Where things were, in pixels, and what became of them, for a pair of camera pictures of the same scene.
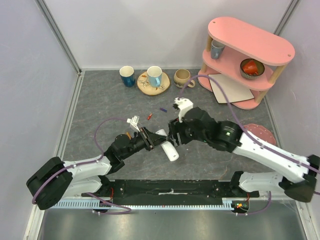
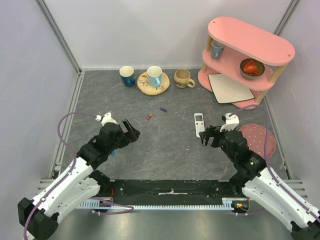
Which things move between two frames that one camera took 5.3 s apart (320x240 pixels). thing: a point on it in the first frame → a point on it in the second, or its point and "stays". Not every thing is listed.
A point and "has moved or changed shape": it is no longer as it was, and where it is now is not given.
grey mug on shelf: (216, 48) stays
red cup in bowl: (250, 68) stays
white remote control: (169, 149) has moved or changed shape
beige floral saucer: (144, 87) stays
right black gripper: (174, 133) → (211, 136)
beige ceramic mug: (181, 77) stays
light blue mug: (154, 74) stays
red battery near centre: (149, 116) stays
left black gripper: (151, 139) → (132, 134)
